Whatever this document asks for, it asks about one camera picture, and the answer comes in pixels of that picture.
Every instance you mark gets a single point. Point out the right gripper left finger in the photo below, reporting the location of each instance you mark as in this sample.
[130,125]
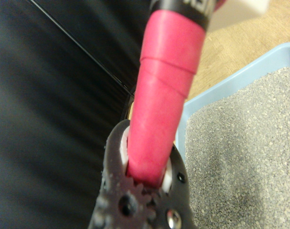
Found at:
[114,181]

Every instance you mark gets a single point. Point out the blue litter tray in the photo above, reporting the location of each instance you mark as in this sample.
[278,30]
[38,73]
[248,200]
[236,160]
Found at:
[242,143]

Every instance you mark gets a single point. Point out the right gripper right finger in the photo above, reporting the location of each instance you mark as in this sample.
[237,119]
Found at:
[178,207]

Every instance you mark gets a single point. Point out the black curtain stand pole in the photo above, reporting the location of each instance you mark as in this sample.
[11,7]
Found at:
[118,80]

